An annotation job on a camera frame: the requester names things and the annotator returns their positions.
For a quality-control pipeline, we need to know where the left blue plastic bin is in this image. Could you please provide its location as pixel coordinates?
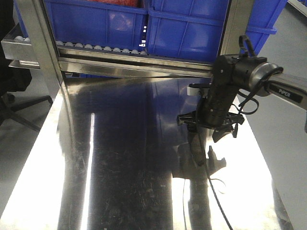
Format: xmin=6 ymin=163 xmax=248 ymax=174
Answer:
xmin=13 ymin=0 xmax=149 ymax=52

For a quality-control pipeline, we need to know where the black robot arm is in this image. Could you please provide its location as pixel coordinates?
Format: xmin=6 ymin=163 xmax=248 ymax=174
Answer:
xmin=177 ymin=54 xmax=307 ymax=142

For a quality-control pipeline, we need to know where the black office chair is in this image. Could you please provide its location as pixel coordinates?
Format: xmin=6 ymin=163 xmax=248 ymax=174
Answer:
xmin=0 ymin=0 xmax=53 ymax=132

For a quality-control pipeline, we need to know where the blue plastic bin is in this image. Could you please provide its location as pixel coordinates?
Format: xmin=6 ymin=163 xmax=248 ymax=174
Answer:
xmin=144 ymin=0 xmax=287 ymax=62
xmin=13 ymin=0 xmax=149 ymax=52

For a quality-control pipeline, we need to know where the red material in bin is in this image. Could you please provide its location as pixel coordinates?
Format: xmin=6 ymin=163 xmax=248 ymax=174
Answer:
xmin=87 ymin=0 xmax=143 ymax=8

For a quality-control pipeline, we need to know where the right blue plastic bin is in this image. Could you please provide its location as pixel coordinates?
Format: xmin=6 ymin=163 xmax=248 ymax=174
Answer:
xmin=144 ymin=0 xmax=287 ymax=62

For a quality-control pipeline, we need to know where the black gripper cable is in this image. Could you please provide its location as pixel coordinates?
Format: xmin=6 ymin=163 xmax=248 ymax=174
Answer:
xmin=195 ymin=112 xmax=233 ymax=230

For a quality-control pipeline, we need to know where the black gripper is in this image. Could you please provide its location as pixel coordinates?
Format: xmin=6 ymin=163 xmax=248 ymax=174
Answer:
xmin=177 ymin=111 xmax=245 ymax=143

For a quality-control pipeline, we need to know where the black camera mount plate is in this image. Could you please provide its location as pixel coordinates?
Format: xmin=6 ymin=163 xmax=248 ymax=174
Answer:
xmin=187 ymin=83 xmax=211 ymax=97

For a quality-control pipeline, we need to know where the stainless steel roller rack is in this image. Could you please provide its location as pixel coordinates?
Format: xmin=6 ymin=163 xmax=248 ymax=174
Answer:
xmin=0 ymin=0 xmax=255 ymax=108

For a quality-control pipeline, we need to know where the grey brake pad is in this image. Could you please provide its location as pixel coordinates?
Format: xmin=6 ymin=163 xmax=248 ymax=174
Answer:
xmin=189 ymin=133 xmax=206 ymax=166

